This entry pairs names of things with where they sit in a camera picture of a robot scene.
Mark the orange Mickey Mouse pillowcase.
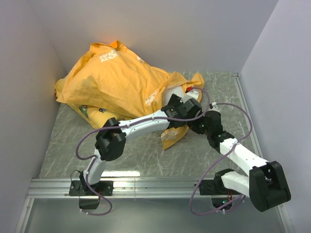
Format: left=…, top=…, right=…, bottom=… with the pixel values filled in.
left=55, top=40, right=205, bottom=150

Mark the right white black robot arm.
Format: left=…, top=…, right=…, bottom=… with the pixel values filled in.
left=188, top=110, right=291, bottom=212

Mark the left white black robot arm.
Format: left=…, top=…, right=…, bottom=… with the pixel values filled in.
left=79, top=91, right=202, bottom=195

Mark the white inner pillow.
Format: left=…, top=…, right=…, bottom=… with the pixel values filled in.
left=163, top=85, right=185, bottom=106

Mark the yellow vehicle print pillow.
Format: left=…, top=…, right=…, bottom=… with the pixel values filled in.
left=55, top=75, right=136, bottom=129

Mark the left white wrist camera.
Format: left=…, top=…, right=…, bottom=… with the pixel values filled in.
left=181, top=86, right=200, bottom=103

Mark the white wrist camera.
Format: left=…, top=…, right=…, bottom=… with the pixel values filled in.
left=209, top=102, right=220, bottom=113
left=181, top=86, right=200, bottom=103

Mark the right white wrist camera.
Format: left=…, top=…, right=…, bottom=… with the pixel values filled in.
left=209, top=102, right=220, bottom=113

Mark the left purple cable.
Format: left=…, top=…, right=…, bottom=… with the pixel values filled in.
left=76, top=87, right=211, bottom=216

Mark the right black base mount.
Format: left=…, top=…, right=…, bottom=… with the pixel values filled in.
left=194, top=178, right=246, bottom=213

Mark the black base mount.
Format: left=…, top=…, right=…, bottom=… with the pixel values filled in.
left=194, top=178, right=246, bottom=213
left=69, top=180, right=113, bottom=210

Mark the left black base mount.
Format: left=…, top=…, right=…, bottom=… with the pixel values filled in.
left=69, top=180, right=113, bottom=210

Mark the aluminium frame rail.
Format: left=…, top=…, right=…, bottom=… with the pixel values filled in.
left=14, top=72, right=290, bottom=233

